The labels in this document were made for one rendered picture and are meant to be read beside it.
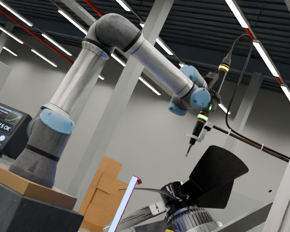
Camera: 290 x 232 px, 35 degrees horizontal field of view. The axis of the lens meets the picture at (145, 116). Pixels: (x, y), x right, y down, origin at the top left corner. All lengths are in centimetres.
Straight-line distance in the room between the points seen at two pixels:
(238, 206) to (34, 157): 823
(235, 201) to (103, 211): 286
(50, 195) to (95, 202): 894
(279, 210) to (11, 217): 91
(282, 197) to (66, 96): 118
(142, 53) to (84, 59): 22
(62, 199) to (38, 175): 12
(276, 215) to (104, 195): 980
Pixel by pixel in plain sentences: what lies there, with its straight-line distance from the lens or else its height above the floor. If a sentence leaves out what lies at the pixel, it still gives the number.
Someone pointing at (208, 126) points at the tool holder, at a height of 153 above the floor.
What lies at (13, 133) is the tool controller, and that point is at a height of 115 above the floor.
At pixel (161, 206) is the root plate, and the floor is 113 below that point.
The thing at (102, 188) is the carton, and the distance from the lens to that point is 1036.
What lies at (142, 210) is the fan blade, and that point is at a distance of 213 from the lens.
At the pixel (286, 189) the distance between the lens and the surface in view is 57.
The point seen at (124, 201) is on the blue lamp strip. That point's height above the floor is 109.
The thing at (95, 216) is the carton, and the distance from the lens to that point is 1030.
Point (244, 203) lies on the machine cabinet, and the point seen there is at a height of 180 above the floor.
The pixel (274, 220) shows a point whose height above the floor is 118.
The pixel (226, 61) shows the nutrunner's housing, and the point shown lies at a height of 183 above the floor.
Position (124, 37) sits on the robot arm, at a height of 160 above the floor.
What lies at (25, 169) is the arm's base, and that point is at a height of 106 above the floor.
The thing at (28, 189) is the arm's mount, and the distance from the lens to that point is 141.
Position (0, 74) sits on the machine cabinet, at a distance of 865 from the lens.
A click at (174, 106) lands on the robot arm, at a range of 179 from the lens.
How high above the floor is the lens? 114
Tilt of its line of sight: 9 degrees up
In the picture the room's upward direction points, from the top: 24 degrees clockwise
